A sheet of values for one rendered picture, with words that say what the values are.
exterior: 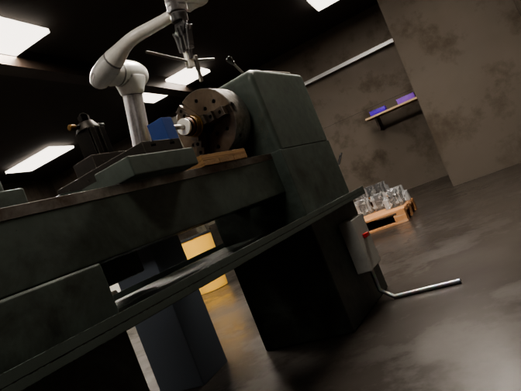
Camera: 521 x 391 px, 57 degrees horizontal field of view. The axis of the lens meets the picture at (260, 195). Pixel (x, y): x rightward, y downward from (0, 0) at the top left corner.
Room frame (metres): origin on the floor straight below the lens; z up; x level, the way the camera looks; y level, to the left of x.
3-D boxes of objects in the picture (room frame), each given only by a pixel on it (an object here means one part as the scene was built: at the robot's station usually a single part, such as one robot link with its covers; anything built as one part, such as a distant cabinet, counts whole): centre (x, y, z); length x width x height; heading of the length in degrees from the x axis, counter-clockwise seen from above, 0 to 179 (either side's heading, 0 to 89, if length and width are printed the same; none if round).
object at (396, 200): (5.22, -0.93, 0.16); 1.09 x 0.76 x 0.32; 67
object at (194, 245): (5.42, 0.88, 0.32); 0.40 x 0.40 x 0.64
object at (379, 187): (8.01, -1.47, 0.15); 1.07 x 0.76 x 0.30; 67
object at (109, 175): (1.56, 0.45, 0.89); 0.53 x 0.30 x 0.06; 60
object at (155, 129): (1.82, 0.26, 1.00); 0.08 x 0.06 x 0.23; 60
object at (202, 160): (1.88, 0.22, 0.88); 0.36 x 0.30 x 0.04; 60
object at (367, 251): (2.30, -0.52, 0.22); 0.42 x 0.18 x 0.44; 60
